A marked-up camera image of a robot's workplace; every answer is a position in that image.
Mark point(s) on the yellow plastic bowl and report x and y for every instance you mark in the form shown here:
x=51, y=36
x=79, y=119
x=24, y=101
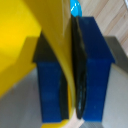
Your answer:
x=20, y=33

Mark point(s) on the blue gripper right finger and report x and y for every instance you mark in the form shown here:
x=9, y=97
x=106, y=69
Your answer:
x=95, y=66

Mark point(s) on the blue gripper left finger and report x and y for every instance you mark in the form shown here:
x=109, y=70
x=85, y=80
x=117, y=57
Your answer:
x=50, y=90

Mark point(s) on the blue plastic bowl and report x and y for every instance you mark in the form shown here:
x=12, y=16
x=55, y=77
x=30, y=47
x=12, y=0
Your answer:
x=75, y=6

